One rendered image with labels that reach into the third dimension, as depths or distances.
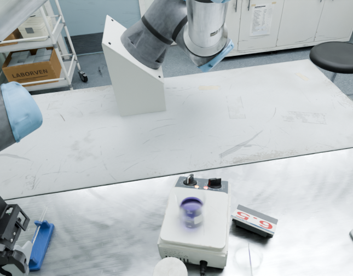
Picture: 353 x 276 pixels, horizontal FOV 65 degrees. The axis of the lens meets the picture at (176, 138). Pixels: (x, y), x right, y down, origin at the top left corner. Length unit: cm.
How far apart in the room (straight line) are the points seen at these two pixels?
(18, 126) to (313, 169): 66
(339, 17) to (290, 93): 246
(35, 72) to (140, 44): 189
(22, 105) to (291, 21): 294
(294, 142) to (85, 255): 60
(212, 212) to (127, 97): 48
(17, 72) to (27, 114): 229
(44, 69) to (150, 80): 186
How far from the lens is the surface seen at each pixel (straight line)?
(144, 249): 63
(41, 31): 251
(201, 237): 53
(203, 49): 75
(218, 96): 98
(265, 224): 64
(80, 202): 73
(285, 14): 312
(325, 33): 345
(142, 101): 90
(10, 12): 46
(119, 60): 83
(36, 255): 69
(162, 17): 84
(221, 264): 57
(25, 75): 271
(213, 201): 57
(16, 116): 42
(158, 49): 87
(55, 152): 89
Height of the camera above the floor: 146
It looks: 43 degrees down
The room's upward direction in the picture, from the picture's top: 5 degrees counter-clockwise
